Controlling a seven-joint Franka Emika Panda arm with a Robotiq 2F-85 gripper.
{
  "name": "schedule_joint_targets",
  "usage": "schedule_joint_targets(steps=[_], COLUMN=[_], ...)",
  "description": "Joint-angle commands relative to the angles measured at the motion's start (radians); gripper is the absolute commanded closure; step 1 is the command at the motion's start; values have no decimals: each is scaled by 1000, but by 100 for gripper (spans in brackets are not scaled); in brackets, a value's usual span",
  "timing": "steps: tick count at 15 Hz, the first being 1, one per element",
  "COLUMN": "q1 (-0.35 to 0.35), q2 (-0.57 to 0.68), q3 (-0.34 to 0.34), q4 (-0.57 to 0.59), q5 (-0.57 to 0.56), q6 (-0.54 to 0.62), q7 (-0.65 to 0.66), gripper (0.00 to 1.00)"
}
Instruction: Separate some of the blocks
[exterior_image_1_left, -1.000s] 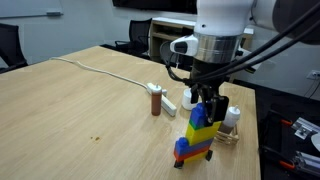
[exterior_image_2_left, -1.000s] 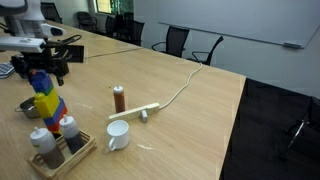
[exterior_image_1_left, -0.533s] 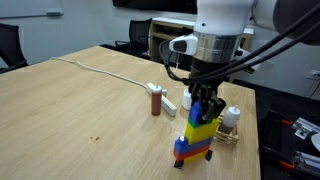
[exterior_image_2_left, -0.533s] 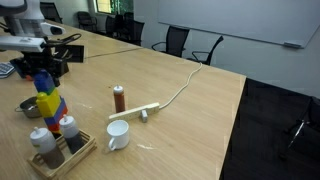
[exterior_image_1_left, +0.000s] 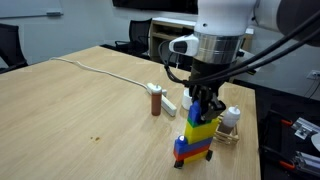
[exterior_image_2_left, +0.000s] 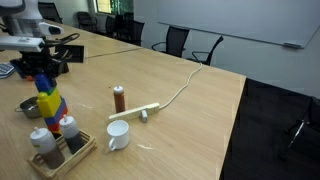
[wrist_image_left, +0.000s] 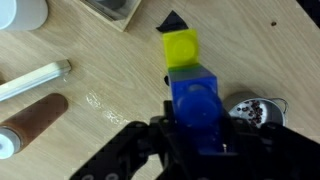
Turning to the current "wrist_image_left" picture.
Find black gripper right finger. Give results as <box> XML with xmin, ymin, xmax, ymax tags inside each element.
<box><xmin>218</xmin><ymin>107</ymin><xmax>242</xmax><ymax>155</ymax></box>

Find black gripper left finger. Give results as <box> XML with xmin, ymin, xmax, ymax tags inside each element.
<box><xmin>149</xmin><ymin>99</ymin><xmax>178</xmax><ymax>158</ymax></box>

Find blue toy block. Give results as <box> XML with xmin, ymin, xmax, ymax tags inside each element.
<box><xmin>167</xmin><ymin>65</ymin><xmax>224</xmax><ymax>155</ymax></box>

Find metal cup with beans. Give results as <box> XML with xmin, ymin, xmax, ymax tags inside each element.
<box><xmin>222</xmin><ymin>91</ymin><xmax>290</xmax><ymax>130</ymax></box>

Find yellow toy block with studs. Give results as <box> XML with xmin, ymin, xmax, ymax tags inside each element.
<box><xmin>162</xmin><ymin>28</ymin><xmax>201</xmax><ymax>70</ymax></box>

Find small black piece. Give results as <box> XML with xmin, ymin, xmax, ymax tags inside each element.
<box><xmin>155</xmin><ymin>9</ymin><xmax>190</xmax><ymax>34</ymax></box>

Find wooden condiment tray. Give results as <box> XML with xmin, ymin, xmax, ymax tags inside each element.
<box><xmin>79</xmin><ymin>0</ymin><xmax>143</xmax><ymax>33</ymax></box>

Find brown squeeze bottle white cap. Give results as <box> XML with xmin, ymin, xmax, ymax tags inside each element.
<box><xmin>0</xmin><ymin>92</ymin><xmax>70</xmax><ymax>161</ymax></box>

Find white power strip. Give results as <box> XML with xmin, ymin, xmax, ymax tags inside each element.
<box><xmin>0</xmin><ymin>59</ymin><xmax>73</xmax><ymax>103</ymax></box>

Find white ceramic mug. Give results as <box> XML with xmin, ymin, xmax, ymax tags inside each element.
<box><xmin>0</xmin><ymin>0</ymin><xmax>49</xmax><ymax>32</ymax></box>

